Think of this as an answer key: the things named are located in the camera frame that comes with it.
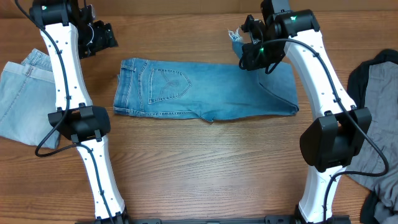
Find blue denim jeans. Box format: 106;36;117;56
113;58;299;122

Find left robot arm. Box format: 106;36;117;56
28;0;131;223

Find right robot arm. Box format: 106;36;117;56
239;1;371;223

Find folded light blue jeans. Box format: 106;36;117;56
1;49;55;146

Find grey cargo pants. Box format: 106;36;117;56
347;61;397;223

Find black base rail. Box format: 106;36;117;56
74;214;352;224

